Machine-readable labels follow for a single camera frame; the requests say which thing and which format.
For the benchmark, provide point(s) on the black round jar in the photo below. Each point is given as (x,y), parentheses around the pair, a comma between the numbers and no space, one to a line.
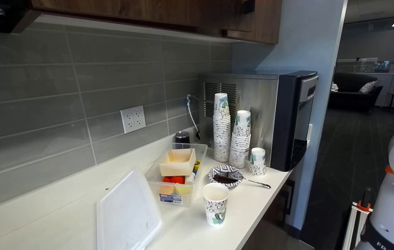
(182,139)

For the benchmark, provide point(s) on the blue toy block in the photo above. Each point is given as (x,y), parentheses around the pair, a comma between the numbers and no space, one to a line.
(170,198)

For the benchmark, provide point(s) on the single patterned paper cup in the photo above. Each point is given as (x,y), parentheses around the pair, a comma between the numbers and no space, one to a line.
(215,203)

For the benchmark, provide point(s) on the short patterned paper cup stack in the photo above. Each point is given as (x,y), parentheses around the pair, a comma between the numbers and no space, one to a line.
(258,162)

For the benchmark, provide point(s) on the light sofa pillow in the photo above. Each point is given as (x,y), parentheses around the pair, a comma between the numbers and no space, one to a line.
(368,87)

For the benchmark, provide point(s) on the walnut wall cabinet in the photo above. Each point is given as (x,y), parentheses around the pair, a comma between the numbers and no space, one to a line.
(267,23)

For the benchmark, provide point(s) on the row of mugs on shelf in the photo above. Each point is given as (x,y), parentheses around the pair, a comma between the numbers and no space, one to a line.
(3,16)

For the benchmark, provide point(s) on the small yellow toy block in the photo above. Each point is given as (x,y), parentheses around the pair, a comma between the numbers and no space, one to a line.
(196,167)

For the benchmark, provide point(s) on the tall patterned paper cup stack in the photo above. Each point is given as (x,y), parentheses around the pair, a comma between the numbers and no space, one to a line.
(221,130)

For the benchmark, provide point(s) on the red toy block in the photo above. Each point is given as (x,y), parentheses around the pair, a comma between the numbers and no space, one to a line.
(174,180)

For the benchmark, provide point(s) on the white double wall outlet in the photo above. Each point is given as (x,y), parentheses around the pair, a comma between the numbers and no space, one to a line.
(134,120)

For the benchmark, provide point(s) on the patterned paper bowl with grounds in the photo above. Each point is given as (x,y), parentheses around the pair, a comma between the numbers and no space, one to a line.
(225,177)

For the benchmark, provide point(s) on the metal spoon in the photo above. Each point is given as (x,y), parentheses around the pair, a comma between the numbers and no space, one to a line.
(257,182)

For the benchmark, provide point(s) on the white plastic bin lid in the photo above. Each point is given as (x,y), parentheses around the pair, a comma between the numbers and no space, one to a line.
(128,213)

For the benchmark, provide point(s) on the orange round toy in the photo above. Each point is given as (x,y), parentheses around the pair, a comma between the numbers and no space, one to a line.
(168,189)

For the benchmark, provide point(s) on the white pole with orange band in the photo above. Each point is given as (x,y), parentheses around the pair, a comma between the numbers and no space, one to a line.
(357,223)

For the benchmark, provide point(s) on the dark sofa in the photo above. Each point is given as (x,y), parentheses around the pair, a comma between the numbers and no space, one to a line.
(350,92)

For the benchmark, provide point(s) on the large yellow toy block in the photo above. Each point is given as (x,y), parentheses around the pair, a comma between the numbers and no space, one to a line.
(183,189)

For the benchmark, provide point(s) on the medium patterned paper cup stack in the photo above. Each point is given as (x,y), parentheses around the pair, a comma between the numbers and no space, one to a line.
(240,139)

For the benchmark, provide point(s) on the clear plastic bin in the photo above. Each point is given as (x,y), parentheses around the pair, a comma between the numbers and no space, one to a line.
(178,196)

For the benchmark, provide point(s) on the stainless black beverage dispenser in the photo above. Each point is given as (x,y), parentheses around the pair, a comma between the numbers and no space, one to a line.
(294,120)

